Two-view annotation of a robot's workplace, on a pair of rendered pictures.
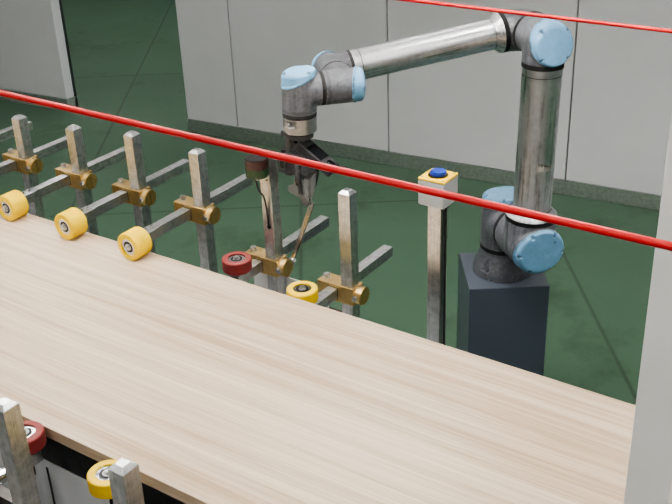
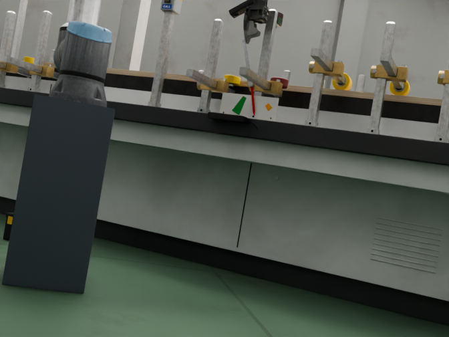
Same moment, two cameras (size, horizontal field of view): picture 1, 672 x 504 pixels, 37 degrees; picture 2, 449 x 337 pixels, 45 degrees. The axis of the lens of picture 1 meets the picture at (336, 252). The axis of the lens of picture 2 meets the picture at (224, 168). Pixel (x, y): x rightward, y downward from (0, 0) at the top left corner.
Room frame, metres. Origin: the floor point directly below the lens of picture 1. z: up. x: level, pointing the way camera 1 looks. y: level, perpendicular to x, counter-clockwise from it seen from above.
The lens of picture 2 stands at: (4.74, -0.38, 0.46)
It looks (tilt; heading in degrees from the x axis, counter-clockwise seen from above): 0 degrees down; 169
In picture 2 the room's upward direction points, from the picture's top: 10 degrees clockwise
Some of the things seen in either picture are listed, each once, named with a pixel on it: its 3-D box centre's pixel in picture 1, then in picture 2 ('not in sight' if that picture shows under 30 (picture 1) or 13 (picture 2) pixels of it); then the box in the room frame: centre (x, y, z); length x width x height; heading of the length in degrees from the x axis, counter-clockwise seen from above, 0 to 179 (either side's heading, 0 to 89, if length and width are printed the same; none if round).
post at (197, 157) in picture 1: (204, 226); (319, 78); (2.61, 0.37, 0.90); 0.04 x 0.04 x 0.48; 55
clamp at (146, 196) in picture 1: (134, 193); (389, 73); (2.77, 0.60, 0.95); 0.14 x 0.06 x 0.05; 55
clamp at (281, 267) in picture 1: (268, 262); (265, 87); (2.48, 0.19, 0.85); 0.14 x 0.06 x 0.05; 55
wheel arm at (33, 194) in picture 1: (74, 174); not in sight; (2.93, 0.81, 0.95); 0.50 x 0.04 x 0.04; 145
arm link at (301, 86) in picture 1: (300, 92); not in sight; (2.50, 0.08, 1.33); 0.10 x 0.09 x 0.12; 104
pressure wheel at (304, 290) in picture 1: (303, 305); (230, 87); (2.22, 0.09, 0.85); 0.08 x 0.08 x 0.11
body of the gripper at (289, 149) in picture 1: (298, 152); (256, 8); (2.51, 0.09, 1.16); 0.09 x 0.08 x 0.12; 54
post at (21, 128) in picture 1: (31, 184); not in sight; (3.04, 0.99, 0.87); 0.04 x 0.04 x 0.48; 55
